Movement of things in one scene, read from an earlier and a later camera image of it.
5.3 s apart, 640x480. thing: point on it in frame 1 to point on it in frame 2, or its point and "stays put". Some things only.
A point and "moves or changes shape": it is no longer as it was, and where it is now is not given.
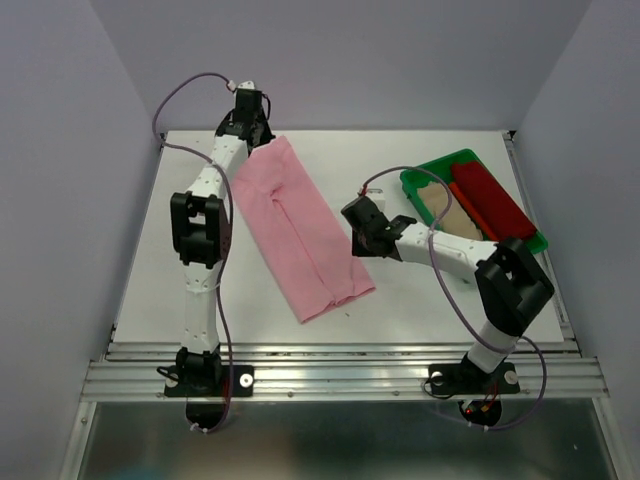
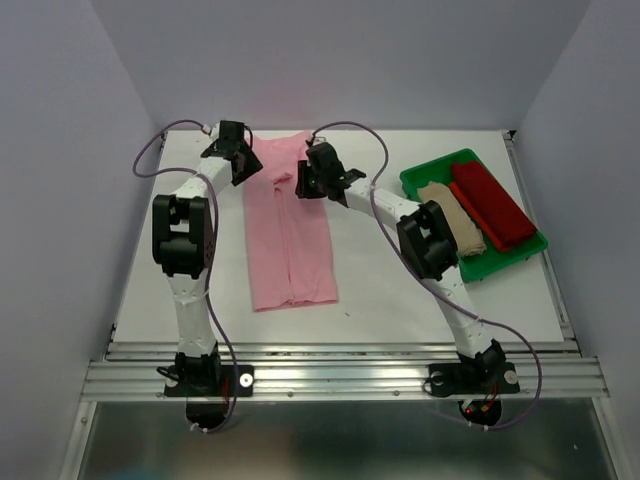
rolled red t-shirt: (490, 199) stays put
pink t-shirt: (319, 262) moves or changes shape
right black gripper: (358, 248) to (302, 187)
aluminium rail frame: (132, 369) stays put
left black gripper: (265, 135) to (253, 165)
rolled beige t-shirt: (456, 220) stays put
